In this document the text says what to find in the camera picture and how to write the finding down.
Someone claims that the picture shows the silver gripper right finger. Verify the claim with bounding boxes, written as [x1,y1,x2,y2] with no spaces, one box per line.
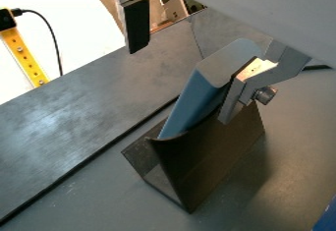
[217,40,310,124]

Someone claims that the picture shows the black cable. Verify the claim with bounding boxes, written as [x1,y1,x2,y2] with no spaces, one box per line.
[9,8,65,78]

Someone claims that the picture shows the black curved fixture stand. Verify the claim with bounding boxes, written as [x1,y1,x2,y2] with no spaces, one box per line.
[122,103,264,212]

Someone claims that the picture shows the light blue square-circle object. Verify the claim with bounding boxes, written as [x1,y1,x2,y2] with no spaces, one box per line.
[157,38,261,139]

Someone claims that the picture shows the yellow perforated bracket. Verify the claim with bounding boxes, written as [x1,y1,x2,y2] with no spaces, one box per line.
[0,7,50,88]

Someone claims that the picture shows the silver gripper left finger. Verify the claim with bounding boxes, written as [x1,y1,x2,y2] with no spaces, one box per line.
[116,0,149,53]

